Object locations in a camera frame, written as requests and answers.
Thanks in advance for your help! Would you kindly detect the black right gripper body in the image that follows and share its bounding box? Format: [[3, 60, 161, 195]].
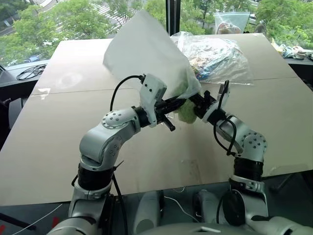
[[195, 90, 217, 118]]

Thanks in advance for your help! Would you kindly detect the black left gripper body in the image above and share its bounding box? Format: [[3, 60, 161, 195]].
[[154, 97, 181, 122]]

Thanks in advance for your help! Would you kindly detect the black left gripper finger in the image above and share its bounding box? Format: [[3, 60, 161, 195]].
[[170, 96, 188, 106], [162, 117, 176, 132]]

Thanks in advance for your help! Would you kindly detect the green towel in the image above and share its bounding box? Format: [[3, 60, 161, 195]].
[[171, 70, 201, 124]]

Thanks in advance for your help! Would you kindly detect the white translucent drawstring bag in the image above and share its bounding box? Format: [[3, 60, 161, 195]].
[[102, 10, 202, 100]]

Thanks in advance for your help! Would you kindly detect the clear bag of colourful items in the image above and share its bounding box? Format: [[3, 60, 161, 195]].
[[170, 31, 255, 86]]

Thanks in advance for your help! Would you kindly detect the clear blue-topped zip bag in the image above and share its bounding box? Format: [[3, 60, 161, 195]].
[[214, 11, 251, 35]]

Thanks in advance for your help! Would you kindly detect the pale grey rounded robot leg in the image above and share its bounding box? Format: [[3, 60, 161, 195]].
[[134, 190, 165, 235], [194, 189, 224, 225]]

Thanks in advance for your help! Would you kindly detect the pile of colourful small items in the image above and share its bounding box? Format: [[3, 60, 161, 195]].
[[270, 38, 313, 61]]

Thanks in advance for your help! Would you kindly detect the dark chair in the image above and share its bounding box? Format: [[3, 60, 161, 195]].
[[0, 97, 28, 149]]

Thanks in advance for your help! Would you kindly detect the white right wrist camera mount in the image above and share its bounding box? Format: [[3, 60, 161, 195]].
[[201, 80, 232, 123]]

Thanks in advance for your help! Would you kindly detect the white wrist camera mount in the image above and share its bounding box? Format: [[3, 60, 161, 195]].
[[138, 73, 168, 128], [201, 80, 232, 123]]

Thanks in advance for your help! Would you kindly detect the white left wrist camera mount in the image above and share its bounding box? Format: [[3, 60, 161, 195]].
[[138, 73, 168, 128]]

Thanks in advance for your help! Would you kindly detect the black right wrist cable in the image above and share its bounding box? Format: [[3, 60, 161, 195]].
[[213, 80, 239, 157]]

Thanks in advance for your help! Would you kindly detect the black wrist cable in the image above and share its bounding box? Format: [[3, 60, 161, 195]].
[[110, 74, 147, 112], [213, 80, 239, 157]]

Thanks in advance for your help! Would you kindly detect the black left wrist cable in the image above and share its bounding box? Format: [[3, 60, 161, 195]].
[[110, 74, 147, 112]]

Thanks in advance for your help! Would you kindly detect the dark window frame post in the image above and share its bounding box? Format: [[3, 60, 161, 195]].
[[165, 0, 181, 36]]

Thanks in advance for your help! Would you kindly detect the thin black body cable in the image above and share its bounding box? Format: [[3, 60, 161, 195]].
[[111, 160, 129, 235]]

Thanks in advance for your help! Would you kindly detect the thin white cord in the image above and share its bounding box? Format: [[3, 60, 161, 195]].
[[163, 186, 203, 223], [13, 203, 64, 235]]

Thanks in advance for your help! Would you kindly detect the coiled black cable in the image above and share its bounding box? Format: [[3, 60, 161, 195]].
[[16, 64, 47, 81]]

